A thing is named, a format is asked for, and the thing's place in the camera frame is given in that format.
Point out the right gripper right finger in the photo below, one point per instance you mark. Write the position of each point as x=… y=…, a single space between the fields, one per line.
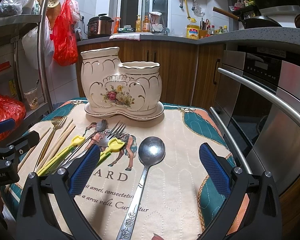
x=262 y=218

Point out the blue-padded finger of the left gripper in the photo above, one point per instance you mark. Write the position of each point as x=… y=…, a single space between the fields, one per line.
x=7 y=125

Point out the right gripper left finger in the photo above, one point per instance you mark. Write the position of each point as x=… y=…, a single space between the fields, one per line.
x=36 y=218

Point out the gold fork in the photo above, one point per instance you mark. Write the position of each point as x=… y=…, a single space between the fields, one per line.
x=57 y=123

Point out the yellow plastic spoon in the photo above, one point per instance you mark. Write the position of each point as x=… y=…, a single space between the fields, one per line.
x=56 y=160
x=107 y=146

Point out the steel flower-handle fork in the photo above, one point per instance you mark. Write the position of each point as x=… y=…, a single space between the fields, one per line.
x=101 y=136

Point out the large steel spoon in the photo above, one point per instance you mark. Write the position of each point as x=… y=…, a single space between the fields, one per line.
x=151 y=152

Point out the wooden kitchen cabinet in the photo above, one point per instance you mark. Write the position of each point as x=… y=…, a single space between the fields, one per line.
x=188 y=71

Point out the red bag on shelf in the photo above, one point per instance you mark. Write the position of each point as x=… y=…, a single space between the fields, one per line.
x=11 y=108

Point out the plastic cup on shelf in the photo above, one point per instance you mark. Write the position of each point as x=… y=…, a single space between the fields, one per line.
x=32 y=97

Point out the quilted horse print table mat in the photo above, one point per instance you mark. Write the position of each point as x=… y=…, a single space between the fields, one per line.
x=179 y=199

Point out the metal shelf rack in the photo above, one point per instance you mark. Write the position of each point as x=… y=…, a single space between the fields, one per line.
x=25 y=52

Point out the red plastic bag hanging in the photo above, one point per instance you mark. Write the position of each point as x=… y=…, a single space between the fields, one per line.
x=64 y=38

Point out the wooden perforated ladle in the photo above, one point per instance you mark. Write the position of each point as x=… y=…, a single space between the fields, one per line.
x=53 y=10

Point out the cream floral ceramic utensil holder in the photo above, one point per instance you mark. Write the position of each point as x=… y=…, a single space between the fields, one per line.
x=112 y=87

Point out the electric pressure cooker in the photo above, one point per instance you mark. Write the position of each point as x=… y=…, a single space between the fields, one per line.
x=100 y=26

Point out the white folded dish cloth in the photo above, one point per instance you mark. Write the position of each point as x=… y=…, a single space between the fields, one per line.
x=126 y=36

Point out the orange dish soap bottle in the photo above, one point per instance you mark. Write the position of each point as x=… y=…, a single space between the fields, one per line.
x=146 y=28

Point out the yellow cooking oil bottle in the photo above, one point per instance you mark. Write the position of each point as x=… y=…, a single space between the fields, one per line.
x=192 y=31

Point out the stainless oven door handle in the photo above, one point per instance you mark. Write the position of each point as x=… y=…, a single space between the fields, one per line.
x=278 y=102

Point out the black wok wooden handle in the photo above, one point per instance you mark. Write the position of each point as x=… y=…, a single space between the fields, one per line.
x=249 y=23

